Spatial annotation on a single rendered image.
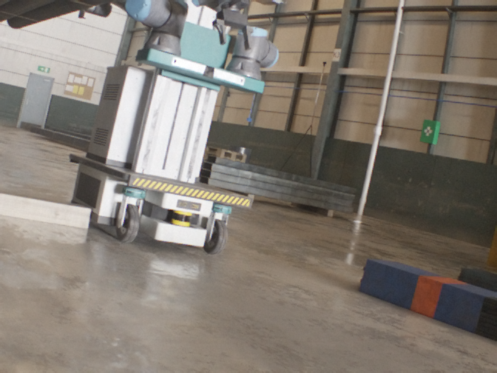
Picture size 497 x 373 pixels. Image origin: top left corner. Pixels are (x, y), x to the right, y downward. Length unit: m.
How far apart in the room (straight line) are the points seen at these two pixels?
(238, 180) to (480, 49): 6.18
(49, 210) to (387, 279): 1.62
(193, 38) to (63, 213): 1.08
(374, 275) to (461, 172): 9.26
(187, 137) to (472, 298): 1.65
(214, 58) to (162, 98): 0.34
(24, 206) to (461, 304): 2.01
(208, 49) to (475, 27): 10.20
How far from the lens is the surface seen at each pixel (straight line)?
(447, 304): 2.75
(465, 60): 12.94
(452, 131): 12.68
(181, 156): 3.29
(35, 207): 3.00
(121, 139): 3.26
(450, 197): 12.25
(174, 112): 3.25
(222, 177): 8.63
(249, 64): 3.18
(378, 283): 3.00
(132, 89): 3.27
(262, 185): 8.98
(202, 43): 3.23
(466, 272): 3.71
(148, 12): 2.85
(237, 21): 2.60
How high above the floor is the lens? 0.47
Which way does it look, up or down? 1 degrees down
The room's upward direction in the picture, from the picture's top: 13 degrees clockwise
